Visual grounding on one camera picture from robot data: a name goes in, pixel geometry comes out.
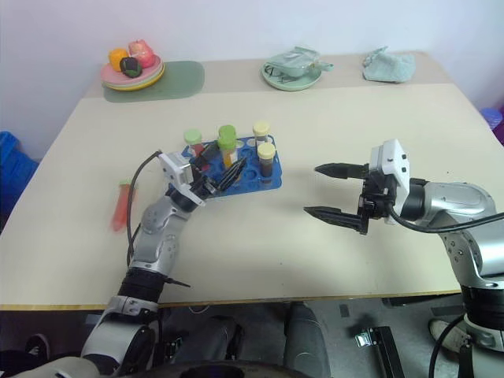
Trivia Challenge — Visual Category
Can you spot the teal towel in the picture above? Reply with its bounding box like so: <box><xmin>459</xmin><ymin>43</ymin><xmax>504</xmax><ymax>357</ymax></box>
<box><xmin>361</xmin><ymin>46</ymin><xmax>417</xmax><ymax>84</ymax></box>

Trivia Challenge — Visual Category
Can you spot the white tube yellow cap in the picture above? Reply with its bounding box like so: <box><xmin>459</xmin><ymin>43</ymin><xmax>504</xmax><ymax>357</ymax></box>
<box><xmin>253</xmin><ymin>121</ymin><xmax>272</xmax><ymax>153</ymax></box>

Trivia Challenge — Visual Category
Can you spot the red toy apple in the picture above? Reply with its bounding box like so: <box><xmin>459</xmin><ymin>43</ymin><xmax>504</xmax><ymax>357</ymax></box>
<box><xmin>128</xmin><ymin>38</ymin><xmax>154</xmax><ymax>69</ymax></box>

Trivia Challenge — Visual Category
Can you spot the blue purple plastic object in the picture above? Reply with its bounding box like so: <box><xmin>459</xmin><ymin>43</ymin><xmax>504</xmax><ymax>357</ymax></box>
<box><xmin>480</xmin><ymin>106</ymin><xmax>504</xmax><ymax>147</ymax></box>

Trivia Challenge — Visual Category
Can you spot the black table foot with bracket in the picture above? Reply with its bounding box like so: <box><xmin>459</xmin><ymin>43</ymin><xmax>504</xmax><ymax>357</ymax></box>
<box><xmin>353</xmin><ymin>325</ymin><xmax>406</xmax><ymax>378</ymax></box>
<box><xmin>163</xmin><ymin>338</ymin><xmax>186</xmax><ymax>365</ymax></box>

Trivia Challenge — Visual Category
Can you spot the black right trailing cable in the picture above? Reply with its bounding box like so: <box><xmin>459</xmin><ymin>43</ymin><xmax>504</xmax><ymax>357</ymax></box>
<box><xmin>428</xmin><ymin>313</ymin><xmax>476</xmax><ymax>378</ymax></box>

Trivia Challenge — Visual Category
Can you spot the light green plate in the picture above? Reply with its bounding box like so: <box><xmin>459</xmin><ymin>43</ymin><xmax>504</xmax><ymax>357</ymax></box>
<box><xmin>259</xmin><ymin>58</ymin><xmax>324</xmax><ymax>91</ymax></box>

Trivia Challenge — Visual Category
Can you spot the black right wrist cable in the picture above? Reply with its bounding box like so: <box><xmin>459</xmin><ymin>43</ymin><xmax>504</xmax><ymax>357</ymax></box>
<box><xmin>387</xmin><ymin>206</ymin><xmax>504</xmax><ymax>234</ymax></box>

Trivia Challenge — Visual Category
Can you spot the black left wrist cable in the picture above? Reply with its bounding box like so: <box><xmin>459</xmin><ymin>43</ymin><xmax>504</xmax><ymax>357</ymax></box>
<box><xmin>124</xmin><ymin>149</ymin><xmax>165</xmax><ymax>272</ymax></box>

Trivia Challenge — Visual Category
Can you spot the blue test tube rack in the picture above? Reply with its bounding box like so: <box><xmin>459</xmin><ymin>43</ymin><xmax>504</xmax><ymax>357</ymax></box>
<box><xmin>168</xmin><ymin>134</ymin><xmax>284</xmax><ymax>198</ymax></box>

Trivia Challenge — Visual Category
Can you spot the orange toy pepper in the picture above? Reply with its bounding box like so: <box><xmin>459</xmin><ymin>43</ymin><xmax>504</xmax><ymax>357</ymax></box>
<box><xmin>107</xmin><ymin>47</ymin><xmax>129</xmax><ymax>72</ymax></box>

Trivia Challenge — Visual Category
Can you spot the yellow plate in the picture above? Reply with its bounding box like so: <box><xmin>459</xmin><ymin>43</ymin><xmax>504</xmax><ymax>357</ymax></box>
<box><xmin>102</xmin><ymin>65</ymin><xmax>166</xmax><ymax>92</ymax></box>

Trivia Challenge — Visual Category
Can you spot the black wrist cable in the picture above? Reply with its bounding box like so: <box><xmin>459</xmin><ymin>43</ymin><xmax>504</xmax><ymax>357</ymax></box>
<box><xmin>387</xmin><ymin>206</ymin><xmax>504</xmax><ymax>234</ymax></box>
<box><xmin>124</xmin><ymin>149</ymin><xmax>165</xmax><ymax>272</ymax></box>

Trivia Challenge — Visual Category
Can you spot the brown tube yellow cap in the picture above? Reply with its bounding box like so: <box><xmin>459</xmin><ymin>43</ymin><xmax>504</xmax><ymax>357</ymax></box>
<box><xmin>256</xmin><ymin>142</ymin><xmax>276</xmax><ymax>179</ymax></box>

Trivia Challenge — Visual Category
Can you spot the pink plate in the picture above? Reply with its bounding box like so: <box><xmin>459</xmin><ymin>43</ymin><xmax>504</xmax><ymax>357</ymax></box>
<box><xmin>100</xmin><ymin>54</ymin><xmax>163</xmax><ymax>86</ymax></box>

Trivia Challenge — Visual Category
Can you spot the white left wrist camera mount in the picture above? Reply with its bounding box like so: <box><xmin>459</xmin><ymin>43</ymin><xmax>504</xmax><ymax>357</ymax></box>
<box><xmin>158</xmin><ymin>151</ymin><xmax>209</xmax><ymax>209</ymax></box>

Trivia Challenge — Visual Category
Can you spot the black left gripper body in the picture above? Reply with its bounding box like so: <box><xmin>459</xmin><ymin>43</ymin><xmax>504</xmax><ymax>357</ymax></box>
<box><xmin>190</xmin><ymin>167</ymin><xmax>221</xmax><ymax>198</ymax></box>

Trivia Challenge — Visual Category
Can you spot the mint green stacked plate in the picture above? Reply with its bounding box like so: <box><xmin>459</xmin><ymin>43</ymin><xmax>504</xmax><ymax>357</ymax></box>
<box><xmin>101</xmin><ymin>65</ymin><xmax>165</xmax><ymax>90</ymax></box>

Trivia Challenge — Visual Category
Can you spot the black green toy fruit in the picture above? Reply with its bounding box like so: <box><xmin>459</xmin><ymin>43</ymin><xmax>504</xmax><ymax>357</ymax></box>
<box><xmin>120</xmin><ymin>56</ymin><xmax>143</xmax><ymax>79</ymax></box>

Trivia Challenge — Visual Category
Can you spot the red tube green cap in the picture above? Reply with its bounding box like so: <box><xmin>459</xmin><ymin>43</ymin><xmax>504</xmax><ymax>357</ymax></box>
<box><xmin>110</xmin><ymin>177</ymin><xmax>135</xmax><ymax>233</ymax></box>
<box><xmin>183</xmin><ymin>128</ymin><xmax>205</xmax><ymax>158</ymax></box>

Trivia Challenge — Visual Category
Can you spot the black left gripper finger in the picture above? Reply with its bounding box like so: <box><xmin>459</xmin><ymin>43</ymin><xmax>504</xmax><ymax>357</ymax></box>
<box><xmin>195</xmin><ymin>142</ymin><xmax>220</xmax><ymax>171</ymax></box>
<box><xmin>215</xmin><ymin>157</ymin><xmax>248</xmax><ymax>193</ymax></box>

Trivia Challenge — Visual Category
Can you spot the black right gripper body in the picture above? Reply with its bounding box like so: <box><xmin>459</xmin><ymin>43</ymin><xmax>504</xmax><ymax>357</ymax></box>
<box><xmin>356</xmin><ymin>167</ymin><xmax>395</xmax><ymax>236</ymax></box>

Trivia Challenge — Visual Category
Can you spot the dark grey rounded shape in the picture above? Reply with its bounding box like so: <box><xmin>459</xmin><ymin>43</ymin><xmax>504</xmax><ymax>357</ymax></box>
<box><xmin>172</xmin><ymin>314</ymin><xmax>245</xmax><ymax>365</ymax></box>
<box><xmin>283</xmin><ymin>301</ymin><xmax>332</xmax><ymax>378</ymax></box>

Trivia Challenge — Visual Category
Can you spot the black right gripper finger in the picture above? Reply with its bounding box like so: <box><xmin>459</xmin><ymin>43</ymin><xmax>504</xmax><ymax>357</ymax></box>
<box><xmin>302</xmin><ymin>205</ymin><xmax>364</xmax><ymax>234</ymax></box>
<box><xmin>313</xmin><ymin>161</ymin><xmax>370</xmax><ymax>180</ymax></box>

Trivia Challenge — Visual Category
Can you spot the green placemat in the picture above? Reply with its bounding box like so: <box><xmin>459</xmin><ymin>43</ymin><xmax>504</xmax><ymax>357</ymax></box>
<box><xmin>102</xmin><ymin>60</ymin><xmax>206</xmax><ymax>104</ymax></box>

